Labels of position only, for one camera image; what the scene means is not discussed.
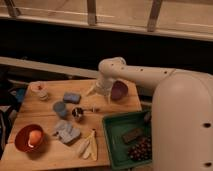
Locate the grey spoon in tray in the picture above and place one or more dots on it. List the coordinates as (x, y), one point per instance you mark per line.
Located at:
(147, 117)

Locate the orange egg-shaped toy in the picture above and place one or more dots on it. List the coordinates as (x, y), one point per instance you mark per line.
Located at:
(34, 138)

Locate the blue sponge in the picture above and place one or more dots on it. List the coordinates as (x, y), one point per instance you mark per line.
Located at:
(72, 98)

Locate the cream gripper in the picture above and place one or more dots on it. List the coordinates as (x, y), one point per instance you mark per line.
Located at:
(102, 86)

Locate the grey crumpled cloth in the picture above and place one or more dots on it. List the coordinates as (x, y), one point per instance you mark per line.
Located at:
(65, 132)

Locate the yellow banana peel toy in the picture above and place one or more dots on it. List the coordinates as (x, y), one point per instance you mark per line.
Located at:
(88, 147)

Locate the red bowl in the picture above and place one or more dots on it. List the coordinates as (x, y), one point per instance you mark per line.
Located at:
(21, 139)

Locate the dark grape bunch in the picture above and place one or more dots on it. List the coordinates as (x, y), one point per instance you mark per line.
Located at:
(142, 150)

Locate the blue plastic cup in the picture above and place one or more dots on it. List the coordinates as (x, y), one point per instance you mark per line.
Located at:
(60, 109)

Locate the purple bowl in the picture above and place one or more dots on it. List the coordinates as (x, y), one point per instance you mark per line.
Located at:
(119, 90)

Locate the green plastic tray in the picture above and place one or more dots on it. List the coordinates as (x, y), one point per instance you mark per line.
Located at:
(115, 126)

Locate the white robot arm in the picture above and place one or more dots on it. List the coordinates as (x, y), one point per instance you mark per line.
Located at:
(182, 112)

